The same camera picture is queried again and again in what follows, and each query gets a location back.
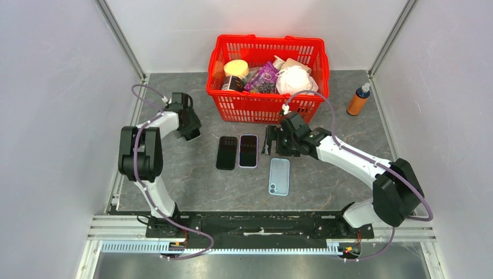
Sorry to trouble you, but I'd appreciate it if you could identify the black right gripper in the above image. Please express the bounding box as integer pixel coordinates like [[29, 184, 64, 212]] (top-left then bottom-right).
[[261, 125, 300, 158]]

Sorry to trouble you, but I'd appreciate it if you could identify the lilac phone case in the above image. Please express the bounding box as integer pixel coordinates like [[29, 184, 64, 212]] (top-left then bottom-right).
[[238, 134, 259, 169]]

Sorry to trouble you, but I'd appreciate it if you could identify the light blue phone case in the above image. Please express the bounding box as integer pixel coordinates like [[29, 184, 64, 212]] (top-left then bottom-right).
[[268, 158, 290, 196]]

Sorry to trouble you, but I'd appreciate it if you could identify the black phone case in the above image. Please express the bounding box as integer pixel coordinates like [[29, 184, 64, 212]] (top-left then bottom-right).
[[215, 135, 239, 171]]

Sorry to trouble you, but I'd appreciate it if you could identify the small black smartphone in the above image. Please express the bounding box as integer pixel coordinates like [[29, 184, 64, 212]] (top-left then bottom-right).
[[183, 129, 201, 142]]

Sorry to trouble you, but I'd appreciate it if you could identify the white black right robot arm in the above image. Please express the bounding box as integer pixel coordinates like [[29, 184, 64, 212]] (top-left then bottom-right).
[[262, 112, 424, 238]]

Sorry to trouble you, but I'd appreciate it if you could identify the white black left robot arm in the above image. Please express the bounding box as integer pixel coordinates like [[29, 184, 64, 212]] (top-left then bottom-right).
[[117, 92, 202, 237]]

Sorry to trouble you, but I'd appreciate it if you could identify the red plastic shopping basket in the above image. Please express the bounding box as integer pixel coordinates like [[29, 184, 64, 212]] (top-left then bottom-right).
[[206, 34, 330, 123]]

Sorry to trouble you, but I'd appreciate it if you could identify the black jar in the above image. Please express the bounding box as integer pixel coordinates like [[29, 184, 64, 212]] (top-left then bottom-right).
[[221, 76, 245, 92]]

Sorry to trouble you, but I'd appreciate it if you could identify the purple snack bag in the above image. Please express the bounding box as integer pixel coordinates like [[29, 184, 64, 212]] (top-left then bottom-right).
[[244, 62, 278, 94]]

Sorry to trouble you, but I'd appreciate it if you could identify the white plastic bag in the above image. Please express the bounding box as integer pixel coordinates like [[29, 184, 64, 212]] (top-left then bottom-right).
[[276, 66, 319, 95]]

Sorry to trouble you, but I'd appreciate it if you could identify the yellow lidded round tub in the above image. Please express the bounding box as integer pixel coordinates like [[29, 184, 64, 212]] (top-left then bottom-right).
[[223, 59, 249, 79]]

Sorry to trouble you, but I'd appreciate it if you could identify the brown paper package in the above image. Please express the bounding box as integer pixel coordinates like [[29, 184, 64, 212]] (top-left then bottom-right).
[[281, 58, 312, 75]]

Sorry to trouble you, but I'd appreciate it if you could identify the orange spray bottle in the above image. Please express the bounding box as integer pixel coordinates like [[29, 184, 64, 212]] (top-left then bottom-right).
[[346, 83, 371, 116]]

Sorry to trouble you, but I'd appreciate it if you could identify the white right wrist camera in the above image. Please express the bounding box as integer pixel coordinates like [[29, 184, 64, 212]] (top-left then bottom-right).
[[280, 104, 291, 116]]

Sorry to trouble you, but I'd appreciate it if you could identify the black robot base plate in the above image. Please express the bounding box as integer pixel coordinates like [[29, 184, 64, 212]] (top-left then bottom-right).
[[145, 211, 374, 249]]

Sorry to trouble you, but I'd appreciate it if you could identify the white slotted cable duct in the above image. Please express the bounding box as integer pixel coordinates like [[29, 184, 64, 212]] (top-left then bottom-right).
[[101, 241, 342, 255]]

